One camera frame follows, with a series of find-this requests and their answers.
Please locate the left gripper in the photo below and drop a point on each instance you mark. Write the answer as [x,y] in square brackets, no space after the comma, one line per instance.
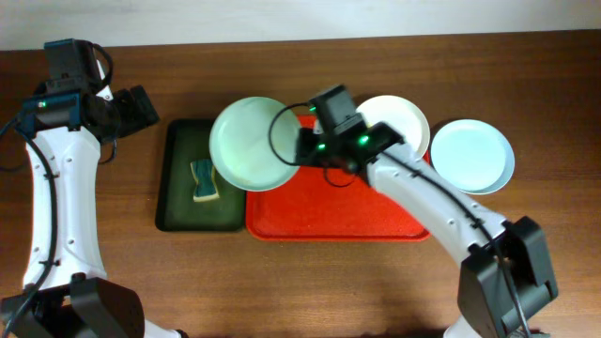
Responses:
[142,111]

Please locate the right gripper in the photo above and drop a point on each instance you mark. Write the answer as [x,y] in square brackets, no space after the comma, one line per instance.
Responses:
[303,152]

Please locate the white plate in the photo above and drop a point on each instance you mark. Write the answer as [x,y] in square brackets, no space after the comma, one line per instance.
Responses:
[400,114]

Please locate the green and yellow sponge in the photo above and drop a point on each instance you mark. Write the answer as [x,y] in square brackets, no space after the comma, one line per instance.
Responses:
[203,172]

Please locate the pale green plate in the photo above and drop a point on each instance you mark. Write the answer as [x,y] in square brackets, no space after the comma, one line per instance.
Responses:
[251,147]

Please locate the light blue plate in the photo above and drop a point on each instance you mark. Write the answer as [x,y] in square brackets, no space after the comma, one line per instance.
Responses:
[473,156]

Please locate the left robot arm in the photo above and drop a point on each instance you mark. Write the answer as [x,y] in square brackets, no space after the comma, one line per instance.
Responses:
[66,292]

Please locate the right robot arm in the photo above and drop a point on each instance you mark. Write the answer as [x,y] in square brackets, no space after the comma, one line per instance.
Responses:
[506,273]

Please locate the red plastic tray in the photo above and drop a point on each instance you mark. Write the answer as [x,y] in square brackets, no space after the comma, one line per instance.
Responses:
[332,206]

